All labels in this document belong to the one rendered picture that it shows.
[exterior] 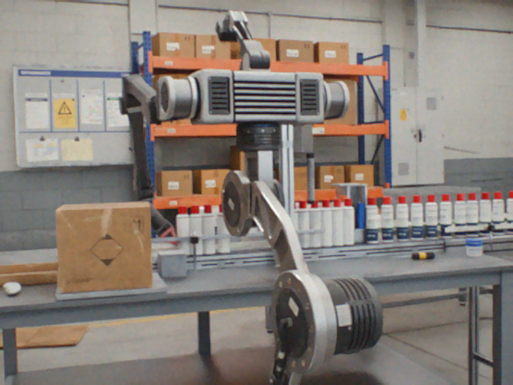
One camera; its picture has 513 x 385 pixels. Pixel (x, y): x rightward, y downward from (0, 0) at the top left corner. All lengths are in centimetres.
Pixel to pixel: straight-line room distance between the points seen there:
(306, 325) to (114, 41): 582
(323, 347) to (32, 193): 559
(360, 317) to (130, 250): 90
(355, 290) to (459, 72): 762
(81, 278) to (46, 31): 502
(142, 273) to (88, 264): 17
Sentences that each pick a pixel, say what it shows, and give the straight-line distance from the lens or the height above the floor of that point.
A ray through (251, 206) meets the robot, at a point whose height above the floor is 113.
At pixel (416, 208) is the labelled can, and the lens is 292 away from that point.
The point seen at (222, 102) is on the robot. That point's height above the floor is 143.
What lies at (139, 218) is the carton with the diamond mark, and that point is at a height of 108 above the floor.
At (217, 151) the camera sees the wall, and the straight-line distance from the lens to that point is 719.
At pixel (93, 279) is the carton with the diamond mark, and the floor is 89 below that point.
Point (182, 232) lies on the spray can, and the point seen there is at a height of 98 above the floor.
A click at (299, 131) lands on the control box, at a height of 137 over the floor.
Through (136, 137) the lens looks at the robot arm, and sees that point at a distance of 244.
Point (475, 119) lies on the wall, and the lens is 914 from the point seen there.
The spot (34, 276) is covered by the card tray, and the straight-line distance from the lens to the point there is 244.
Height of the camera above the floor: 127
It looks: 3 degrees down
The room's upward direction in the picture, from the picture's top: 1 degrees counter-clockwise
